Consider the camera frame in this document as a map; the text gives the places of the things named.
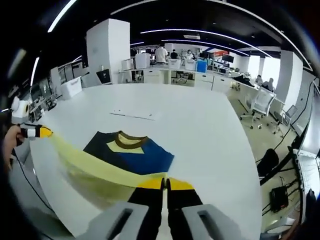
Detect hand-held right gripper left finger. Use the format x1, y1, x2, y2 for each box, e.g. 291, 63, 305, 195
74, 177, 166, 240

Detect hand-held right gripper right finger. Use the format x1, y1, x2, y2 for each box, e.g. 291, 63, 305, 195
166, 176, 241, 240

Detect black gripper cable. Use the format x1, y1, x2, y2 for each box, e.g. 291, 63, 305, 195
12, 149, 53, 211

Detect yellow blue grey garment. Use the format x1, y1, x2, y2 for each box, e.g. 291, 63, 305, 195
51, 129, 176, 208

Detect black floor device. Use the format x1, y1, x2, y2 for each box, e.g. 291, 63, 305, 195
271, 186, 291, 213

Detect white laptop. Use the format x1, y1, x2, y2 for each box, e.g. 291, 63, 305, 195
293, 148, 320, 193

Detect ceiling light strip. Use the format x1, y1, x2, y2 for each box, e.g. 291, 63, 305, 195
47, 0, 78, 33
29, 56, 40, 86

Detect small white appliance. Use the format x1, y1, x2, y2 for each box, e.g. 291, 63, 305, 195
121, 59, 135, 71

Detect white square pillar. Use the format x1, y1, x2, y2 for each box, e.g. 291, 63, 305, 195
86, 18, 131, 86

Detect white mesh office chair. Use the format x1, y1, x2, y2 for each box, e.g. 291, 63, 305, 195
239, 86, 277, 130
273, 104, 297, 136

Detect tall white appliance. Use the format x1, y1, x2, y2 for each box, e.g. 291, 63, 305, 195
134, 52, 151, 70

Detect blue plastic crate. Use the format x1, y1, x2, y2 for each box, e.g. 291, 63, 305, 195
196, 59, 208, 73

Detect person's left hand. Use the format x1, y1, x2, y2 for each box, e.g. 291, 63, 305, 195
3, 124, 26, 171

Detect white power strip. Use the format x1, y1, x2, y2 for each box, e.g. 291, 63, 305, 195
109, 108, 163, 122

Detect black office chair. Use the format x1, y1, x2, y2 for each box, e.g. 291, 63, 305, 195
256, 148, 280, 177

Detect white counter cabinets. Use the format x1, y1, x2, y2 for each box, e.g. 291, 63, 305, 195
117, 67, 238, 92

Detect white counter crate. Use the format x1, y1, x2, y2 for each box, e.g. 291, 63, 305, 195
184, 59, 197, 71
167, 58, 181, 70

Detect black waste bin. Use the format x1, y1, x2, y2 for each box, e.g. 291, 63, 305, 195
96, 69, 113, 86

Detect large white storage bin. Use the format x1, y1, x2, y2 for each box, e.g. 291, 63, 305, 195
60, 76, 83, 99

